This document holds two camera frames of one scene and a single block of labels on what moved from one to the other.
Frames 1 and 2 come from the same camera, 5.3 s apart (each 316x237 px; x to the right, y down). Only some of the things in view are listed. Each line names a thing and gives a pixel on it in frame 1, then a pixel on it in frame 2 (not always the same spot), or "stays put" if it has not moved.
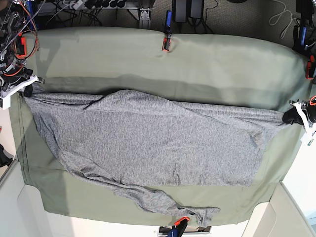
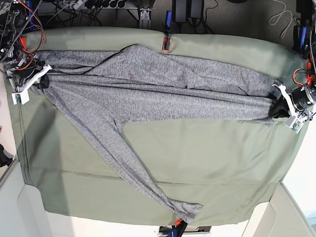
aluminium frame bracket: x=145 y=21 stays put
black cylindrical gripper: x=292 y=115 → x=279 y=108
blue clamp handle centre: x=169 y=20 stays put
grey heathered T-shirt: x=134 y=141 → x=133 y=83
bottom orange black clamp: x=181 y=224 stays put
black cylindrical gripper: x=10 y=77 → x=24 y=67
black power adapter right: x=196 y=9 stays put
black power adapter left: x=180 y=11 stays put
